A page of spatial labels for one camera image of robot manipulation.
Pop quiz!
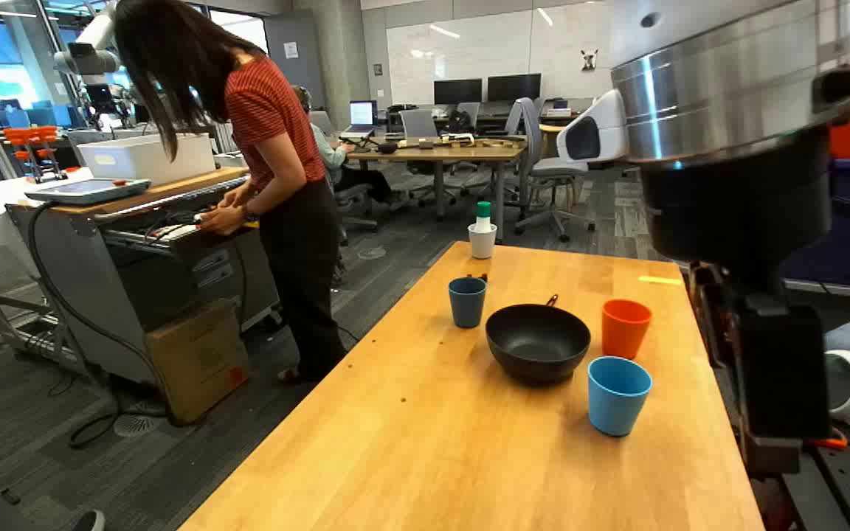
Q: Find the dark blue cup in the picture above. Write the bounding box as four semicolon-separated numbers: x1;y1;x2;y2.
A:
449;278;486;328

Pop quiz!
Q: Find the orange cup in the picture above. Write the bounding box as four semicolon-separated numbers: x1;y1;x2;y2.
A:
603;299;653;358

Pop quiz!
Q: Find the light blue cup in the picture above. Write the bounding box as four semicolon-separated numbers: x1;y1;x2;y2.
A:
586;358;653;440

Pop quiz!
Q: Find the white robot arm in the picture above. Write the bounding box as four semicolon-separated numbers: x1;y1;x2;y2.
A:
557;0;850;473

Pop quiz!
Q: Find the black bowl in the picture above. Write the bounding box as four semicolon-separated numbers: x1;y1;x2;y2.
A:
483;305;589;384

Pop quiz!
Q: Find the white bottle green cap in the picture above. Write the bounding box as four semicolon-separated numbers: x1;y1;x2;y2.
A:
470;200;496;260

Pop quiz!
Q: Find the wooden office desk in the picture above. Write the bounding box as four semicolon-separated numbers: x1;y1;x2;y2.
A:
344;138;526;225

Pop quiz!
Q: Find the grey office chair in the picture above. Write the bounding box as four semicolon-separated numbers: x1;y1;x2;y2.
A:
505;98;582;243

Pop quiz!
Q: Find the yellow tape strip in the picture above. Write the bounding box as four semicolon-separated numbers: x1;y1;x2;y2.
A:
638;274;684;287

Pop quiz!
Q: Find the cardboard box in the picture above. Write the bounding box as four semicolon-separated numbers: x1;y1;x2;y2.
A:
147;299;250;424

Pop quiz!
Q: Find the grey tool cabinet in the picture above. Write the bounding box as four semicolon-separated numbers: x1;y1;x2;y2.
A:
5;169;281;384

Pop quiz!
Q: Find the woman in red shirt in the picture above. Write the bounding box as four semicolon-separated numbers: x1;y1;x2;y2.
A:
113;0;344;384

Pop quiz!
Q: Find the grey laptop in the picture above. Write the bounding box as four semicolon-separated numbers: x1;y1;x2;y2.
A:
30;179;150;206

